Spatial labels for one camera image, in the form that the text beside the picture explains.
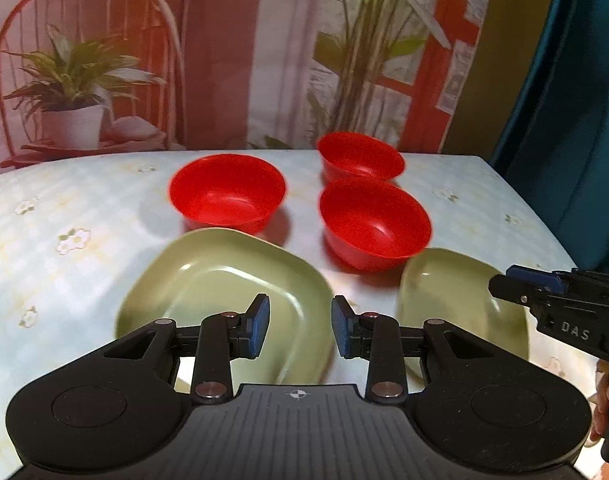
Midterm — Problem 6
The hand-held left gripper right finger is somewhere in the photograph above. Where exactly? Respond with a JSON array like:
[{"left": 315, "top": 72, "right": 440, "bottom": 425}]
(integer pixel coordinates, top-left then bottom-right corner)
[{"left": 331, "top": 294, "right": 491, "bottom": 405}]

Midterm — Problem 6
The red plastic bowl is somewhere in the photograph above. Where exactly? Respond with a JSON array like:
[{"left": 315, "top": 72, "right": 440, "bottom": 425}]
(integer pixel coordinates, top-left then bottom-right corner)
[
  {"left": 317, "top": 132, "right": 406, "bottom": 187},
  {"left": 168, "top": 154, "right": 288, "bottom": 235},
  {"left": 319, "top": 176, "right": 432, "bottom": 272}
]

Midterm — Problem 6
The person's right hand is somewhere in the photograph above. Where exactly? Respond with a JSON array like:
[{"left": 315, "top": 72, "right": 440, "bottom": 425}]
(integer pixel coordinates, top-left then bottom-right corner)
[{"left": 587, "top": 369, "right": 609, "bottom": 447}]

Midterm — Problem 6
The floral checked tablecloth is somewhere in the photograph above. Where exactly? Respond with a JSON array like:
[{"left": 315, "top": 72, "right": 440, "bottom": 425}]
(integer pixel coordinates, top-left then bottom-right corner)
[{"left": 0, "top": 148, "right": 603, "bottom": 467}]

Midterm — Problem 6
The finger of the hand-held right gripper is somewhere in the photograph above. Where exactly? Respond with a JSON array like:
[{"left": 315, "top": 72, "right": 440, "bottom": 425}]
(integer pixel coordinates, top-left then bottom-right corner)
[{"left": 488, "top": 265, "right": 568, "bottom": 319}]

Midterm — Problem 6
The green square plate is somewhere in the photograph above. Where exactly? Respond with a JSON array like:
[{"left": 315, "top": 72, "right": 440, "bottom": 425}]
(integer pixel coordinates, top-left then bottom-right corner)
[
  {"left": 398, "top": 247, "right": 531, "bottom": 380},
  {"left": 115, "top": 227, "right": 335, "bottom": 395}
]

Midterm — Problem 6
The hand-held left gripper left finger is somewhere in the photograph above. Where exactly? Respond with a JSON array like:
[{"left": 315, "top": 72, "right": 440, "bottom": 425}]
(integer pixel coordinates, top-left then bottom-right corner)
[{"left": 103, "top": 293, "right": 272, "bottom": 406}]

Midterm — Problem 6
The printed room backdrop cloth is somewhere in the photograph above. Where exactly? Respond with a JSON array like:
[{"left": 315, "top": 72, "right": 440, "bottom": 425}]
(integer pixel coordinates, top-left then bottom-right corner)
[{"left": 0, "top": 0, "right": 501, "bottom": 173}]

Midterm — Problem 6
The teal curtain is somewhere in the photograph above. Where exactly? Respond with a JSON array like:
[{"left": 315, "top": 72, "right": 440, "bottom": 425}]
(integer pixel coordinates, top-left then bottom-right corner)
[{"left": 489, "top": 0, "right": 609, "bottom": 283}]

